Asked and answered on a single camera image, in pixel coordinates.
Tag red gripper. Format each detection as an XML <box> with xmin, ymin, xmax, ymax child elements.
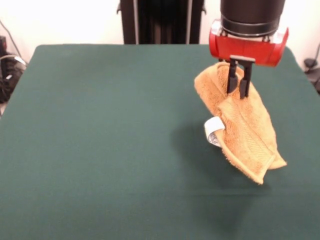
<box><xmin>208</xmin><ymin>19</ymin><xmax>290</xmax><ymax>100</ymax></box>

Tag orange terry towel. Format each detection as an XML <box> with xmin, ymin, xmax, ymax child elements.
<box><xmin>194</xmin><ymin>61</ymin><xmax>288</xmax><ymax>186</ymax></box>

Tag dark green table cloth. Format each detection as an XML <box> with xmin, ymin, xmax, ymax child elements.
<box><xmin>0</xmin><ymin>43</ymin><xmax>320</xmax><ymax>240</ymax></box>

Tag thin grey pole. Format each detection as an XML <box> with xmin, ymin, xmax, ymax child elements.
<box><xmin>0</xmin><ymin>19</ymin><xmax>27</xmax><ymax>66</ymax></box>

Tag grey pedestal leg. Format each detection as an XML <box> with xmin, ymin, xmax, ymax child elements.
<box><xmin>303</xmin><ymin>57</ymin><xmax>320</xmax><ymax>95</ymax></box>

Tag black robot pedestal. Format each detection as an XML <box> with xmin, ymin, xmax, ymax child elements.
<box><xmin>116</xmin><ymin>0</ymin><xmax>207</xmax><ymax>45</ymax></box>

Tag black equipment with cables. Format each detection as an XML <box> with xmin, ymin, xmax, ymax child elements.
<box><xmin>0</xmin><ymin>36</ymin><xmax>27</xmax><ymax>104</ymax></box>

